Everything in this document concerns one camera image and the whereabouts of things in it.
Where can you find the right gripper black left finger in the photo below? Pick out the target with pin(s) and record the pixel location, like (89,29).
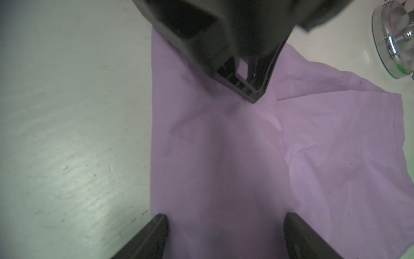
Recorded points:
(149,242)

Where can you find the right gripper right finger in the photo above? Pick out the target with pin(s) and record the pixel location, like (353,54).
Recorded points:
(303,242)

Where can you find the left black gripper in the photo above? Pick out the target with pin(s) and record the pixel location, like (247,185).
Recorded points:
(202,29)

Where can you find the purple long pants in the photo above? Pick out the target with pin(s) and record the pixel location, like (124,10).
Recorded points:
(323,143)

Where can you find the chrome cup holder stand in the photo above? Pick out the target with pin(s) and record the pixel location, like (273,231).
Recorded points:
(393,33)

